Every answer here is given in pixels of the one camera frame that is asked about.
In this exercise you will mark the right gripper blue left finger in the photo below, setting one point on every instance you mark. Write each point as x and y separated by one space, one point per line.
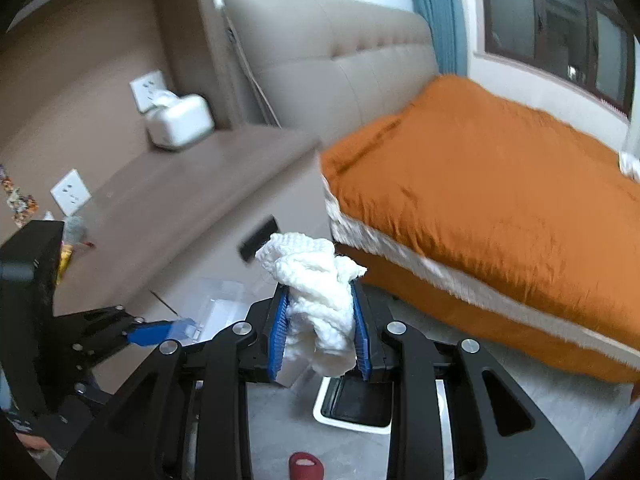
277 325

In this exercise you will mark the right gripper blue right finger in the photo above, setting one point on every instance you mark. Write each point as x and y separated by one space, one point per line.
361 337

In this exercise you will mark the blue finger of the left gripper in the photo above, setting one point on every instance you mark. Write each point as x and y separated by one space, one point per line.
154 333

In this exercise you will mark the clear plastic bag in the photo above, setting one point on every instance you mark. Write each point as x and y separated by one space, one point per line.
208 307

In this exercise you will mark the white tissue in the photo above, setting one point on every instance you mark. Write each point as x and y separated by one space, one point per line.
320 315

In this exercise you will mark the yellow snack wrapper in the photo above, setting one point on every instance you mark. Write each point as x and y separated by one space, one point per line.
66 255

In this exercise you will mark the white black trash bin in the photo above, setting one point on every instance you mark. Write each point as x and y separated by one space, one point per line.
350 403

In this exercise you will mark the beige bedside cabinet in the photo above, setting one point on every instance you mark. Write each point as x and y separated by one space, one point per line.
169 223

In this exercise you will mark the red slipper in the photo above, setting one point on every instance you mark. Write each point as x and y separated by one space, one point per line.
305 466

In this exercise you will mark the orange bed quilt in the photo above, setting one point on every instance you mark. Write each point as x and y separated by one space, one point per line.
496 219

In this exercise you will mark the white tissue box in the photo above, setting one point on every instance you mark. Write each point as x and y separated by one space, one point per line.
175 122

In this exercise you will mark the beige padded headboard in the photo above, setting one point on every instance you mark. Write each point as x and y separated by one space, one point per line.
329 67

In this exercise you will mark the white item on bed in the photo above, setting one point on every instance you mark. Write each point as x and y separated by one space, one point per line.
629 166

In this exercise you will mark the blue curtain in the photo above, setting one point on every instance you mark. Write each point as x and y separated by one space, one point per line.
447 24

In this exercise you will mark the dark framed window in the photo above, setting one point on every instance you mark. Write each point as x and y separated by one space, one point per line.
585 42

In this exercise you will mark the colourful wall stickers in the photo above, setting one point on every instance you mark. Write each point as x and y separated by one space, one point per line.
23 207

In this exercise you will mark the lower white wall socket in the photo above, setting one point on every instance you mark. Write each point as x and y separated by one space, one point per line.
70 193

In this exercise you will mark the white wall socket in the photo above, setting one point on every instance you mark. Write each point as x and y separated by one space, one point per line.
70 193
144 87

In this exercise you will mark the upper white wall socket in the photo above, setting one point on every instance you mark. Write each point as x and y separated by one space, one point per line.
144 87

